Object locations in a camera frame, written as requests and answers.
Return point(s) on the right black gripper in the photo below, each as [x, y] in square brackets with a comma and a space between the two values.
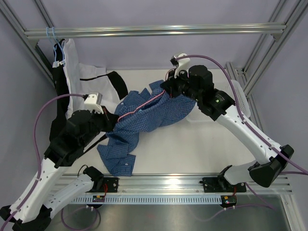
[170, 84]

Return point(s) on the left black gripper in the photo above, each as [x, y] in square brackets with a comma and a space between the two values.
[109, 119]

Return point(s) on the blue plaid shirt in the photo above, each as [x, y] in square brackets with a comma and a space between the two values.
[163, 111]

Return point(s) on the pink wire hanger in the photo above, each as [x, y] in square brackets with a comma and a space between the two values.
[139, 107]

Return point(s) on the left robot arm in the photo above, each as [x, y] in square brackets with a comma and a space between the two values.
[37, 206]

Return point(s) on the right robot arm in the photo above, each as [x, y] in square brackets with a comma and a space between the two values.
[270, 157]

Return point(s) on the white plastic basket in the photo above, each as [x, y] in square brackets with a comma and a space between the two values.
[196, 116]

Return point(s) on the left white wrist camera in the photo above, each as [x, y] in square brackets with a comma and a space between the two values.
[92, 102]

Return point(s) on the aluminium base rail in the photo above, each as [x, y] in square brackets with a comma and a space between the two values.
[186, 184]

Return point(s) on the blue wire hanger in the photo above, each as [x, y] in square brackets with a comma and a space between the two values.
[56, 45]

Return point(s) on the white slotted cable duct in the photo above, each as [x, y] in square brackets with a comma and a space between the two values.
[147, 200]

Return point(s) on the aluminium hanging rail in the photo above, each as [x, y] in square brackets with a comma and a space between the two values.
[151, 31]

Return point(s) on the right aluminium frame post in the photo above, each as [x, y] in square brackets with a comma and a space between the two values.
[266, 49]

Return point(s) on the aluminium frame post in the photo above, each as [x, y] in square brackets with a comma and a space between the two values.
[266, 49]
[31, 46]

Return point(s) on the left aluminium frame post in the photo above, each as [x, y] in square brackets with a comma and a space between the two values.
[31, 46]

